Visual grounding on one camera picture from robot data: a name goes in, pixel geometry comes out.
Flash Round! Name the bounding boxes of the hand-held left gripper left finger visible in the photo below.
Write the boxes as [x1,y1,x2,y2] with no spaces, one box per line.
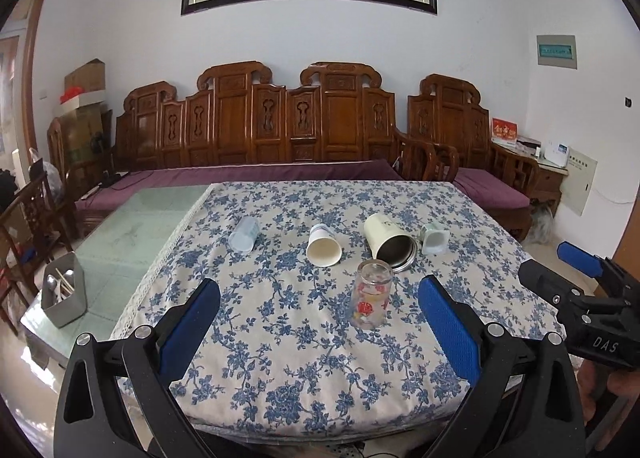
[52,278,223,458]

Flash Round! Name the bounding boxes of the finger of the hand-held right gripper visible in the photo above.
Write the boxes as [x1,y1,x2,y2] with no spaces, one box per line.
[556,240,640,289]
[517,260,585,306]

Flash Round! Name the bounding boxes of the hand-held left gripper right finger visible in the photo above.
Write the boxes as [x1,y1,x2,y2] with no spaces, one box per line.
[417,274,586,458]

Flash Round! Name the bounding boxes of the clear printed glass cup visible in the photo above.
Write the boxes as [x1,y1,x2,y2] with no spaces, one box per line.
[350,260,393,329]

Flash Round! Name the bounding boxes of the small pale green cup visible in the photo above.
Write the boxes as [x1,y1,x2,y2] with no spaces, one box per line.
[417,223,449,255]

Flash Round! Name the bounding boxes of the light blue plastic cup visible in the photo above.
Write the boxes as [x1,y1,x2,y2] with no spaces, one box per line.
[228,216,260,254]

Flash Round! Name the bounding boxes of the cream steel-lined cup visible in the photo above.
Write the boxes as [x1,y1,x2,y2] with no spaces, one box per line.
[363,212,418,273]

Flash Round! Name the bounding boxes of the white paper cup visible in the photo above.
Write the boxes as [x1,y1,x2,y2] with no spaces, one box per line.
[306,223,343,267]

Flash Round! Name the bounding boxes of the wooden side table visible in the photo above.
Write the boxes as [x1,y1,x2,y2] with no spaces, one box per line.
[491,139,569,219]

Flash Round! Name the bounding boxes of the purple armchair cushion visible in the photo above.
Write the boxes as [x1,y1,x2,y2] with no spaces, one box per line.
[451,167,532,209]

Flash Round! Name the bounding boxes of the blue floral tablecloth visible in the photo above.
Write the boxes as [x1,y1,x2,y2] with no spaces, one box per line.
[109,181,567,439]

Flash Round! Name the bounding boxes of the green glass-top table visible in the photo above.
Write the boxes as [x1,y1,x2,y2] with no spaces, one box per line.
[20,185,217,370]

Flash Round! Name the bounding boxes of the grey utensil holder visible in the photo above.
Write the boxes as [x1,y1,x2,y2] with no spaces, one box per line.
[41,252,89,329]

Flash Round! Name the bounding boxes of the red desk calendar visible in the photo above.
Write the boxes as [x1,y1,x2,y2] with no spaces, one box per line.
[490,117,519,145]

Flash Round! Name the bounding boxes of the long purple sofa cushion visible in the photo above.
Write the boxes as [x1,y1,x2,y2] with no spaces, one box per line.
[75,159,407,227]

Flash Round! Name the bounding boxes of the carved wooden armchair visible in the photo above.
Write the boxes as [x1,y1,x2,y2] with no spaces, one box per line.
[406,74,542,241]

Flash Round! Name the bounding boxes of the wooden chair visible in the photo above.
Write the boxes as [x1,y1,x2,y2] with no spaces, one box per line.
[0,172,77,299]

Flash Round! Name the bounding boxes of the clear plastic bag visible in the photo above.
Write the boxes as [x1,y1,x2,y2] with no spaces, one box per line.
[29,147,64,199]

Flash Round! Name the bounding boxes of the carved wooden sofa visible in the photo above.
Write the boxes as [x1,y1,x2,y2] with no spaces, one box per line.
[107,60,461,239]

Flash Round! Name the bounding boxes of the large cardboard box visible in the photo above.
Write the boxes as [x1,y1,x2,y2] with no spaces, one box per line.
[59,106,115,166]

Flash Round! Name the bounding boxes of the white flat box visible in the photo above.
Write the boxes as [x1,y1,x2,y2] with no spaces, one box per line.
[53,89,109,117]

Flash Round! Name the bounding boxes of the small cardboard box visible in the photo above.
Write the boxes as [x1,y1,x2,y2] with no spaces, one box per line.
[63,58,107,99]

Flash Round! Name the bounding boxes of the beige wall panel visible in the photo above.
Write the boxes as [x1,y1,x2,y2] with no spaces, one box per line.
[560,150,599,217]

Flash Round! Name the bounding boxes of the wall electrical box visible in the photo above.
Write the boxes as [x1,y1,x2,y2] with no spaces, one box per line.
[535,34,579,70]

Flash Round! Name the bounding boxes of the wooden door frame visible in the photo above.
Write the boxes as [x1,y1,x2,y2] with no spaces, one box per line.
[19,0,52,179]

